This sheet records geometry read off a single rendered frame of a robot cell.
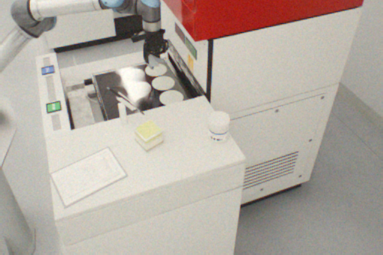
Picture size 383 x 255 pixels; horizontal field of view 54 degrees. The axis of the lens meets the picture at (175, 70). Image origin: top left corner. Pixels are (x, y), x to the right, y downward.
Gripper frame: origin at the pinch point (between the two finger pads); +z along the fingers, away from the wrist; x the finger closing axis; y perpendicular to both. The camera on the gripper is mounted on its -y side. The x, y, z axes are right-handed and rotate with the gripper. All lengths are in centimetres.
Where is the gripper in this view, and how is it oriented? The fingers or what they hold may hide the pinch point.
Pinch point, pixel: (150, 66)
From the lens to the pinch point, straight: 164.7
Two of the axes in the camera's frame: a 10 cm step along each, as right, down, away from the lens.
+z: 0.2, 8.0, 6.0
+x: 4.8, -5.3, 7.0
